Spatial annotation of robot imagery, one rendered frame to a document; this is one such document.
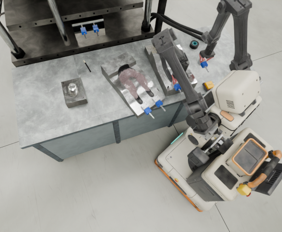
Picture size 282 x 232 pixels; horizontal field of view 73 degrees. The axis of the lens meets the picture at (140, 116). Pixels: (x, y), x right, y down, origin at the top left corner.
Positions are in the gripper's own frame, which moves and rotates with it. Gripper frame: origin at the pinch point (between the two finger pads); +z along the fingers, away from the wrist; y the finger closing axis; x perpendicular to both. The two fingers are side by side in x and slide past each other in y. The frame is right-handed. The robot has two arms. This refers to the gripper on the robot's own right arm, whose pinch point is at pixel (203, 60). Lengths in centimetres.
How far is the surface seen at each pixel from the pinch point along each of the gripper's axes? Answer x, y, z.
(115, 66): -18, 68, 4
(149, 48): -32.5, 33.3, 8.6
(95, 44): -58, 75, 16
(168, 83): 7.7, 33.0, 6.3
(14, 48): -61, 140, 5
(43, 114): 0, 129, 15
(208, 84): 15.7, -0.7, 11.8
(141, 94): 9, 55, 9
